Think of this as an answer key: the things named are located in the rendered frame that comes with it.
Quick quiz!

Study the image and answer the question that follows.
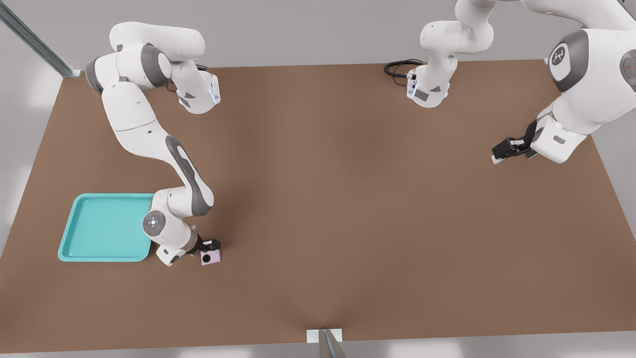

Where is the pale blue-green tray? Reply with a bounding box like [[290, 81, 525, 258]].
[[58, 193, 156, 263]]

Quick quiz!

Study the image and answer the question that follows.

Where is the black cable loop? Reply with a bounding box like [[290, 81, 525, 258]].
[[165, 64, 209, 94], [384, 59, 424, 87]]

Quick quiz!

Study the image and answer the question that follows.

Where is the silver frame post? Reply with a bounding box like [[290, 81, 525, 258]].
[[0, 2, 82, 79], [307, 328, 347, 358]]

